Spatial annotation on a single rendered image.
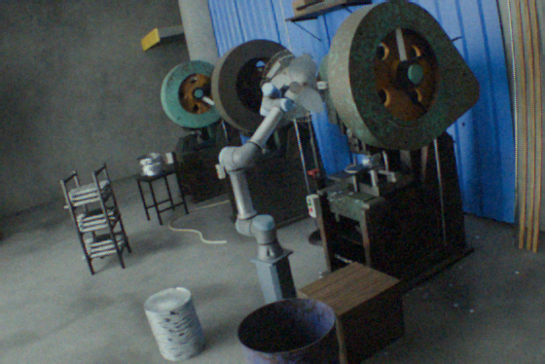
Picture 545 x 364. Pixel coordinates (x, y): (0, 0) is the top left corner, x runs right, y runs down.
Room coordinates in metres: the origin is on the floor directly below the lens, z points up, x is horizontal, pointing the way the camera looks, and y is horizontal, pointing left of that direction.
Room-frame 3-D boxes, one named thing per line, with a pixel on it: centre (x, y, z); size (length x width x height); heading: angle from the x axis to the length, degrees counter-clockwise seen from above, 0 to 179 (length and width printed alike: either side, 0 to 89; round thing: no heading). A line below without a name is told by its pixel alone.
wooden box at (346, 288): (2.07, -0.27, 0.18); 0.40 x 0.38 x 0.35; 117
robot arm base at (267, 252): (2.45, 0.10, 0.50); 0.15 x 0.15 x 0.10
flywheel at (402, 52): (2.36, -0.81, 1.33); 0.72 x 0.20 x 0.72; 115
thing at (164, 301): (2.33, 0.74, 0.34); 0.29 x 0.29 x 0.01
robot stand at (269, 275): (2.45, 0.10, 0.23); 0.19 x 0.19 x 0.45; 43
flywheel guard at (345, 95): (2.49, -0.87, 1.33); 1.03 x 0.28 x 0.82; 115
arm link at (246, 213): (2.56, 0.18, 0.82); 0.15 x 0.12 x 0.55; 39
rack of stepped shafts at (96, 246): (3.99, 1.71, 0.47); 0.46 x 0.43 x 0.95; 95
